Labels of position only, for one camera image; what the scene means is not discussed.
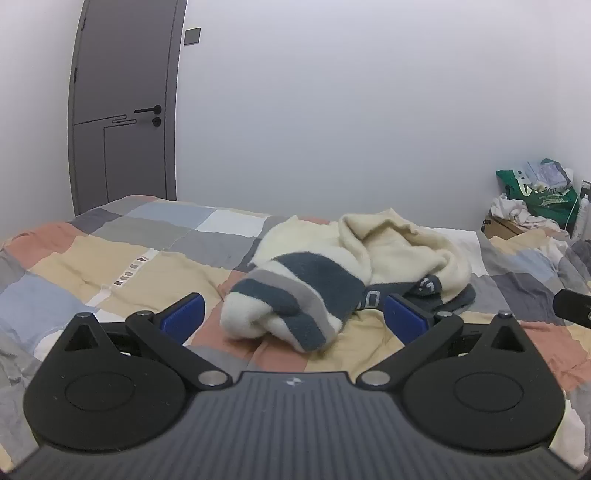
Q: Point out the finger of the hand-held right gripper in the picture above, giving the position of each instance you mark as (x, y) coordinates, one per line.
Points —
(575, 309)

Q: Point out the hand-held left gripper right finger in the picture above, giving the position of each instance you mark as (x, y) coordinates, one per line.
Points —
(406, 318)

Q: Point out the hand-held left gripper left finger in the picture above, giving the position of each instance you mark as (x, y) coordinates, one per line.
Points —
(182, 318)

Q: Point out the cream striped knit sweater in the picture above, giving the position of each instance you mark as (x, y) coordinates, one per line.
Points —
(323, 272)

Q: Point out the white crumpled clothes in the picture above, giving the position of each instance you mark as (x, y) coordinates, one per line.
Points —
(512, 207)

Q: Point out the patchwork bed cover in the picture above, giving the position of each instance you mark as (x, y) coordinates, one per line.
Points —
(115, 258)

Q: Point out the white bottle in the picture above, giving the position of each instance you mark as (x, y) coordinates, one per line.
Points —
(585, 207)

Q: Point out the green shopping bag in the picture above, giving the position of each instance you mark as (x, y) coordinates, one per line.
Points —
(549, 203)

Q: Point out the clear plastic packets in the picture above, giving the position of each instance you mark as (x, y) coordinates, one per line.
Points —
(549, 173)

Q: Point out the grey door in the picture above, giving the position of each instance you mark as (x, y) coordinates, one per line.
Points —
(124, 92)

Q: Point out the grey wall switch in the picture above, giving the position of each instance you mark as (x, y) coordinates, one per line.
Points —
(192, 36)

